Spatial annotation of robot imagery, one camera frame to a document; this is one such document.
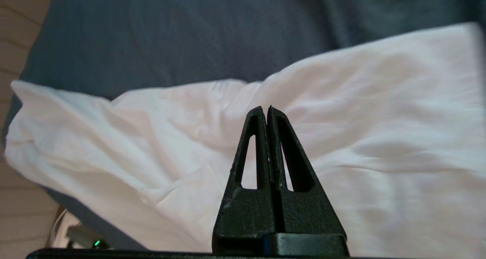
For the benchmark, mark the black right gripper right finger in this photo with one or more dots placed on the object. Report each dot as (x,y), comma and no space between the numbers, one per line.
(303,213)

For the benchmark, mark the blue patterned bed sheet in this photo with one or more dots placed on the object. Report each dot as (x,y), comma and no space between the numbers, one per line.
(190,35)

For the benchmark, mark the white t-shirt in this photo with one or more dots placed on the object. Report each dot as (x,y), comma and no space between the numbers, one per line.
(379,137)

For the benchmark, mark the black box with green light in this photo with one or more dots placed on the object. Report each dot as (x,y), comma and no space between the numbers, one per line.
(89,240)

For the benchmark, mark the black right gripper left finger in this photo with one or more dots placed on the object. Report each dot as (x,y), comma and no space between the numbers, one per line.
(245,213)

